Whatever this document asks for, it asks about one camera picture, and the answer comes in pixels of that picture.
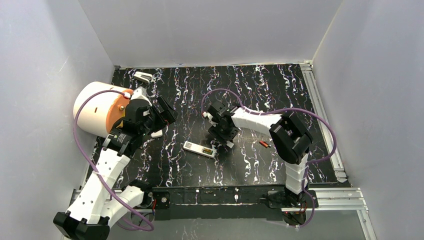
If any white slim remote control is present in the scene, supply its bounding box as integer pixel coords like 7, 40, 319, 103
183, 141, 217, 158

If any white battery cover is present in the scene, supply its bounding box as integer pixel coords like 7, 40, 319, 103
226, 141, 234, 148

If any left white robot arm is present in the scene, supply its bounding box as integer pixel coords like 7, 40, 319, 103
53, 96, 178, 240

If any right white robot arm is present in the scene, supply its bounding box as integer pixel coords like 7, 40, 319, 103
202, 101, 313, 196

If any white remote with dark buttons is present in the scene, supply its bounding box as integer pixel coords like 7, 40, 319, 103
150, 130, 163, 139

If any small white clip object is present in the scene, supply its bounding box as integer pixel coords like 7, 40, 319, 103
133, 71, 153, 84

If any white drum orange lid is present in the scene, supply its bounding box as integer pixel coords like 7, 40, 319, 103
73, 81, 134, 138

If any orange battery upper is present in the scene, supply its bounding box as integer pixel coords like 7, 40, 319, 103
259, 140, 271, 148

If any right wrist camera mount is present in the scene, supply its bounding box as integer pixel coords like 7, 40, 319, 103
202, 111, 213, 120

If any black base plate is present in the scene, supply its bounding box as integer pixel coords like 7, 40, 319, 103
152, 184, 319, 223

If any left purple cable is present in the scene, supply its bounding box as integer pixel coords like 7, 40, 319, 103
72, 90, 155, 232

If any aluminium frame rail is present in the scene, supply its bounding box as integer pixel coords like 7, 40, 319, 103
61, 188, 377, 240

